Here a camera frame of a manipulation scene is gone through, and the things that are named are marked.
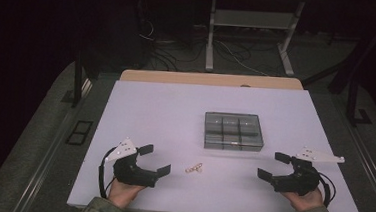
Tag small beige link piece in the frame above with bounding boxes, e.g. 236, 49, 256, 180
184, 161, 204, 175

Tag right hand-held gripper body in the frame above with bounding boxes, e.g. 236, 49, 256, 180
269, 144, 346, 200

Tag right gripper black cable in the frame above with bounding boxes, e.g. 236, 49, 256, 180
315, 171, 339, 210

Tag person's left hand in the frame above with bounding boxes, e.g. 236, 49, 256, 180
106, 177, 147, 211

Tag bundle of floor cables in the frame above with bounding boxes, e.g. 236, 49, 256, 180
134, 18, 273, 80

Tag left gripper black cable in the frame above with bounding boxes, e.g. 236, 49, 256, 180
96, 145, 119, 201

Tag person's right hand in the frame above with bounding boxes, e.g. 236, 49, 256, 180
280, 185, 326, 212

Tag black metal stand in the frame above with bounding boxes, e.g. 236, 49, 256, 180
324, 5, 376, 129

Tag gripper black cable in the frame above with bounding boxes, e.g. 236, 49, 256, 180
315, 171, 339, 210
96, 145, 119, 201

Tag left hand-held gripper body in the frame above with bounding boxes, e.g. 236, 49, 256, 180
103, 135, 162, 189

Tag white metal stand frame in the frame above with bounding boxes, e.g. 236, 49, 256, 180
203, 0, 307, 79

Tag clear plastic compartment box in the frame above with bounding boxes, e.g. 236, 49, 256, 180
202, 110, 267, 153

